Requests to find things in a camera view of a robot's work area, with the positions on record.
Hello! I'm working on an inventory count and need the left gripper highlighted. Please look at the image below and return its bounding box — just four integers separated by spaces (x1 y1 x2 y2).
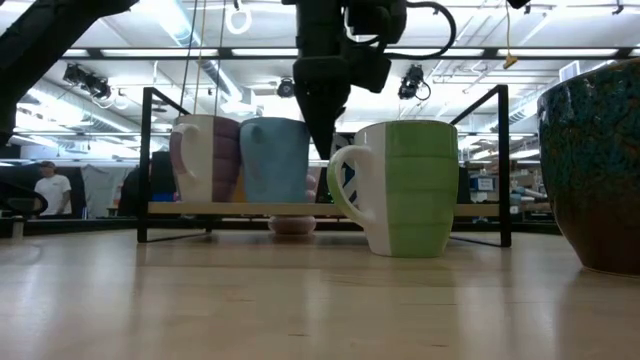
281 0 352 161

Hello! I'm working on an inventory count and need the white mug blue pattern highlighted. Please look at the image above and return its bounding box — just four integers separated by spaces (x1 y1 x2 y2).
327 132 361 205

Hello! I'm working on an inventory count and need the purple and white ribbed mug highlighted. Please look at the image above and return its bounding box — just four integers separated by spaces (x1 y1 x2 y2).
168 114 242 204

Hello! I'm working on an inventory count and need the orange mug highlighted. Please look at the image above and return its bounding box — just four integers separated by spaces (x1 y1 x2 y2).
230 172 247 204

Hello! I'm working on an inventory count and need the lavender ribbed mug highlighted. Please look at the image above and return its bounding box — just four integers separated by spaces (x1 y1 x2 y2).
267 172 320 236

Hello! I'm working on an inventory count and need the green and white mug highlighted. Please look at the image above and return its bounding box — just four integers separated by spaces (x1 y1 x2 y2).
326 119 460 259

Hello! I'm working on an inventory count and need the dark speckled brown mug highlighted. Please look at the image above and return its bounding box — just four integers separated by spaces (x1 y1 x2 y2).
536 57 640 278

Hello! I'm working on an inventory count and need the blue and white box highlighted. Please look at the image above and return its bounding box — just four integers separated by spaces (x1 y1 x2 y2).
469 174 497 194

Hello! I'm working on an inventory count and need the yellow hanging hook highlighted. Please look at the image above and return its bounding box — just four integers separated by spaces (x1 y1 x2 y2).
502 0 519 70

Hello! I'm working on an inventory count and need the person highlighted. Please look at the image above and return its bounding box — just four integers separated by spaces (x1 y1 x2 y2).
33 160 74 217
118 166 146 217

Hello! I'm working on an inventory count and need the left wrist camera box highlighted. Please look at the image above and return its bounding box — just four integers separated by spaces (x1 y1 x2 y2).
344 0 409 95

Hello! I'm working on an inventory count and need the white hanging ring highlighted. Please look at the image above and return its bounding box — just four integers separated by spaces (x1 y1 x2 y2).
224 2 254 36

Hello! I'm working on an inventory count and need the wooden shelf black metal frame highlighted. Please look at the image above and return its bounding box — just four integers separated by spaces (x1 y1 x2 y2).
136 83 513 249

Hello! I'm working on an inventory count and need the black metal rig frame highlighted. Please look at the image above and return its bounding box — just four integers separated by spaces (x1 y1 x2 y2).
0 215 562 239

